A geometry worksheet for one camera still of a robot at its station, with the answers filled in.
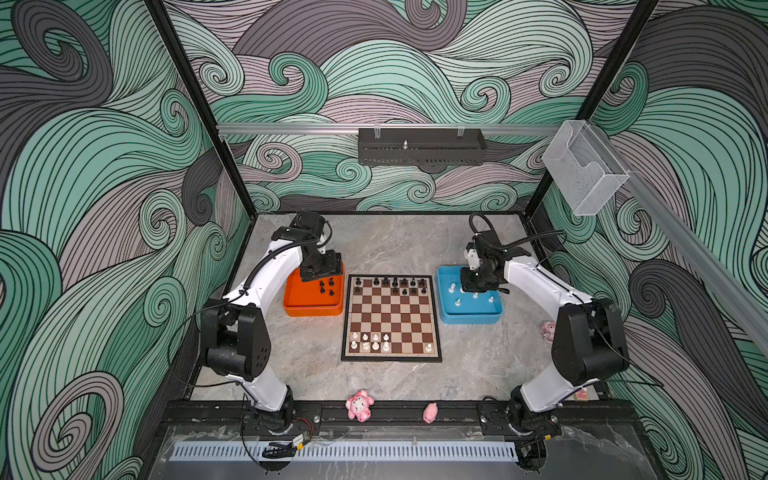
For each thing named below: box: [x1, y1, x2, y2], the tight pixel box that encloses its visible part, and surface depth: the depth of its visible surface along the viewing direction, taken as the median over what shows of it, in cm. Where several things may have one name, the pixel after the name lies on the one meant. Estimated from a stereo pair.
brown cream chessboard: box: [341, 274, 443, 363], surface depth 92 cm
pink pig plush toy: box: [345, 389, 375, 422], surface depth 74 cm
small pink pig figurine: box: [423, 402, 438, 424], surface depth 75 cm
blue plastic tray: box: [436, 266, 504, 324], surface depth 94 cm
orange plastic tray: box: [284, 262, 345, 317], surface depth 98 cm
